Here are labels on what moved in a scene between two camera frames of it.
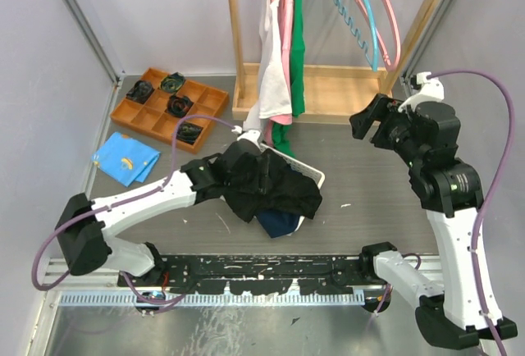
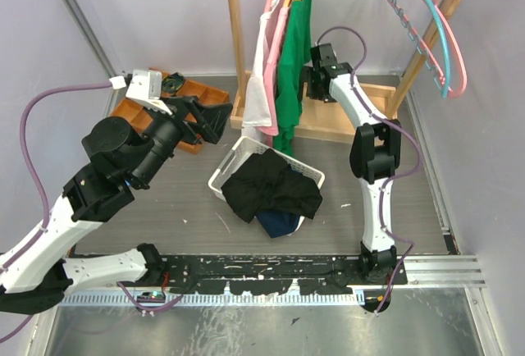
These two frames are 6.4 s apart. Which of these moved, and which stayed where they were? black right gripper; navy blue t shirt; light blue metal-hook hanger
Moved: black right gripper; light blue metal-hook hanger
Stayed: navy blue t shirt
